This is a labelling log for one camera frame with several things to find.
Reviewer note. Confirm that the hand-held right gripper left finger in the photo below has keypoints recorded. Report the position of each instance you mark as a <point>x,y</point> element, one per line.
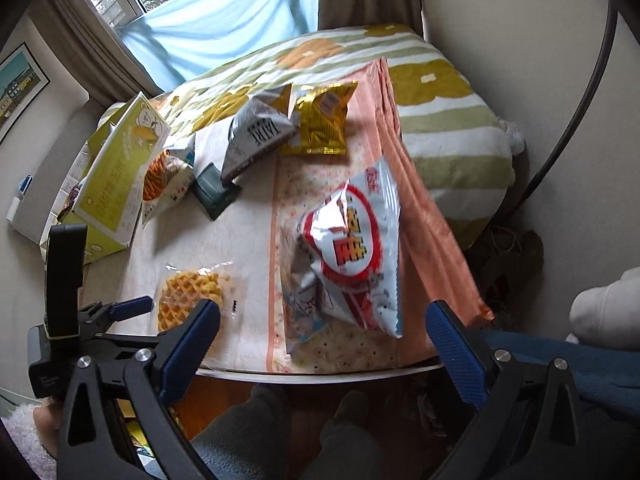
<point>192,335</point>

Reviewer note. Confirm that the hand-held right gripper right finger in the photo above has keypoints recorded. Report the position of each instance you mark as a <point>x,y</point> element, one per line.
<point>455,345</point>

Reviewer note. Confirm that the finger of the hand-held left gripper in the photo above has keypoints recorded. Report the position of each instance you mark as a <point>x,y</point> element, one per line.
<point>117,344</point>
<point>131,306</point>

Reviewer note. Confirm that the waffle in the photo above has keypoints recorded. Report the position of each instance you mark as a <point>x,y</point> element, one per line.
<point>187,295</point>

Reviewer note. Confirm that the green cardboard box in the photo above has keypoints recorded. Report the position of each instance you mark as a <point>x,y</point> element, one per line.
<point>117,180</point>

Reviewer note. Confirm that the red and white snack packet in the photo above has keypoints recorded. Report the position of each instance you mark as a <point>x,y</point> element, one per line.
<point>350,250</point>

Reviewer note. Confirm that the person's left forearm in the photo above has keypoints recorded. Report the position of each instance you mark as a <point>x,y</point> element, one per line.
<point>17,440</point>

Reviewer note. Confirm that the person's left hand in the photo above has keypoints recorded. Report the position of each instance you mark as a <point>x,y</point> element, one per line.
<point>46,427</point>

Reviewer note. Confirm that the grey headboard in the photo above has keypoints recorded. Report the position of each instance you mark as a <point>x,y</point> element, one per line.
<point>32,225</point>

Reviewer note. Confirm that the white table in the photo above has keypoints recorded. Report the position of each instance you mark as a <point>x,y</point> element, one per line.
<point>225,250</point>

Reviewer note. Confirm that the white and blue bottle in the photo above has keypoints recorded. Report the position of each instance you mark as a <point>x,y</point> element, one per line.
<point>20,197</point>

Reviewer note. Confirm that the dark olive bag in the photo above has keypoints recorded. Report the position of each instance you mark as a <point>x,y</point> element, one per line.
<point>510,265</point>

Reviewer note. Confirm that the person's left leg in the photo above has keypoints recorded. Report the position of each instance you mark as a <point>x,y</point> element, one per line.
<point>235,435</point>

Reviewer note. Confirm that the person's leg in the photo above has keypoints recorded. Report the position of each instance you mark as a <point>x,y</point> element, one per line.
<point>350,435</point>
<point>235,435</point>

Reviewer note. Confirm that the orange printed cloth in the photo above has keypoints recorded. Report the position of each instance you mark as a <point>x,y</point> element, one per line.
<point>425,240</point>

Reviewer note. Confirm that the silver white snack packet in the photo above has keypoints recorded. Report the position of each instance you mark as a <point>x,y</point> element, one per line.
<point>300,285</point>

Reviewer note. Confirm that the orange snack bag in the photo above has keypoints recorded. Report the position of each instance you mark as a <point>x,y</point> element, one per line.
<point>162,187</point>

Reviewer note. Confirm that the dark blue fabric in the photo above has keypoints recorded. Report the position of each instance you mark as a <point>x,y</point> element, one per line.
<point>590,370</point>

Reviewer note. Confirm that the person's right leg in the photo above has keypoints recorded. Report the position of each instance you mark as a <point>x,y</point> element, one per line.
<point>350,435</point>

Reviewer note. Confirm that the dark green packet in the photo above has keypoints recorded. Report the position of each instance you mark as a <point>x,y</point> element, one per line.
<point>215,193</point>

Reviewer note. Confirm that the white fleece cloth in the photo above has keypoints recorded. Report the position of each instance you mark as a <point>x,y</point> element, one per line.
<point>607,305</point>

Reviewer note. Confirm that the grey triangular snack pack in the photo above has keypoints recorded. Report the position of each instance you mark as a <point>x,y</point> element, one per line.
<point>255,135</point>

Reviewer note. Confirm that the floral striped blanket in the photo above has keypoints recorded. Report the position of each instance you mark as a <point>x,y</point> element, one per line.
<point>450,135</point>

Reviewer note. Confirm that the white crumpled cloth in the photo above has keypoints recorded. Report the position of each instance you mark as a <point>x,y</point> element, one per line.
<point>512,136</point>

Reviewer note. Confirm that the gold snack packet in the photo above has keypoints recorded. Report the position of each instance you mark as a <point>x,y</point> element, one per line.
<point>320,120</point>

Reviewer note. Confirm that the light blue window cloth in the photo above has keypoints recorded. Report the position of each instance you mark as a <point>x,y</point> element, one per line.
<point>225,20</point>

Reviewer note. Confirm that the black curved metal rod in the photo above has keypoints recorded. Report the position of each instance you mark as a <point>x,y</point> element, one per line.
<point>595,75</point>

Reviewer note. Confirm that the framed wall picture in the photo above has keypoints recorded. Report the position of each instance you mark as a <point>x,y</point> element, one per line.
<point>17,90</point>

